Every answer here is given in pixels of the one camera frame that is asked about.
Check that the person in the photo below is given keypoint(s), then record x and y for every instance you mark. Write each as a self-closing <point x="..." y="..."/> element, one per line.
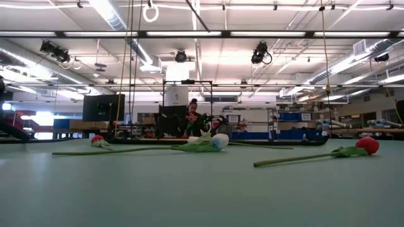
<point x="193" y="105"/>

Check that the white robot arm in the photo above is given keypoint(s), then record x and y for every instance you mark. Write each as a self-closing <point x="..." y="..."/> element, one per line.
<point x="334" y="123"/>
<point x="383" y="123"/>

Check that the dark monitor back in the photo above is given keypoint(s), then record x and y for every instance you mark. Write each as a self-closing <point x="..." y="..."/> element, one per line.
<point x="172" y="119"/>

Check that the black station frame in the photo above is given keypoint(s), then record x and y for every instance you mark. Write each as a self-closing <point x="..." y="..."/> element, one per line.
<point x="187" y="81"/>

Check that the red rack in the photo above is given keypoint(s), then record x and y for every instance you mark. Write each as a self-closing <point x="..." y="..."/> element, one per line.
<point x="22" y="118"/>

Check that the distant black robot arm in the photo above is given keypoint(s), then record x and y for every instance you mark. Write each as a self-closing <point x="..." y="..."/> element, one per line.
<point x="221" y="121"/>

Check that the distant orange flower bunch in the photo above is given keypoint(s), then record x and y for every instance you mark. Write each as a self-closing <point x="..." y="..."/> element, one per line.
<point x="191" y="117"/>

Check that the large black monitor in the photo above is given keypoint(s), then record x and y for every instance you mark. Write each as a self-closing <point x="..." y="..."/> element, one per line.
<point x="103" y="108"/>

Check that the row of blue bins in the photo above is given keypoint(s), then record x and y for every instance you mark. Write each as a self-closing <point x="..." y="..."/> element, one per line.
<point x="268" y="135"/>

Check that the silver ceiling duct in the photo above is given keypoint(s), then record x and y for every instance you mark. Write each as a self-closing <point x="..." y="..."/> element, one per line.
<point x="109" y="15"/>

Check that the whiteboard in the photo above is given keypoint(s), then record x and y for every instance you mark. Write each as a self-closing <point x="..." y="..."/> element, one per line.
<point x="252" y="118"/>

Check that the white pillar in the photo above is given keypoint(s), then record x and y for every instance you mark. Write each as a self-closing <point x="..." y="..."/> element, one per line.
<point x="176" y="94"/>

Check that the cardboard box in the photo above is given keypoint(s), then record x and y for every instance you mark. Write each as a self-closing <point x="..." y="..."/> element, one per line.
<point x="88" y="124"/>

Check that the black ceiling camera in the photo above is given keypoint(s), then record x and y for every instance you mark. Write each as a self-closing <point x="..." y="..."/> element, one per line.
<point x="55" y="50"/>
<point x="259" y="53"/>
<point x="180" y="56"/>
<point x="382" y="57"/>

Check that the red artificial tulip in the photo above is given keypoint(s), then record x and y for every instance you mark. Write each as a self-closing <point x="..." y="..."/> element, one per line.
<point x="97" y="138"/>
<point x="367" y="145"/>

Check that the distant wooden bench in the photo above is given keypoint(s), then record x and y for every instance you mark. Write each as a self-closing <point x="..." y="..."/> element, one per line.
<point x="363" y="130"/>

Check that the white artificial tulip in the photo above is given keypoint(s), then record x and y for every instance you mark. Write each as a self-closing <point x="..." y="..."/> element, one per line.
<point x="220" y="141"/>
<point x="193" y="139"/>

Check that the green mat in black frame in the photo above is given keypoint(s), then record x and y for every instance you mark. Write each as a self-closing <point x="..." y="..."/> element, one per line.
<point x="309" y="142"/>

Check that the blue shelf bins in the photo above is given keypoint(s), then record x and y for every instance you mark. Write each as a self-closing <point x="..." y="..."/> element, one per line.
<point x="288" y="116"/>

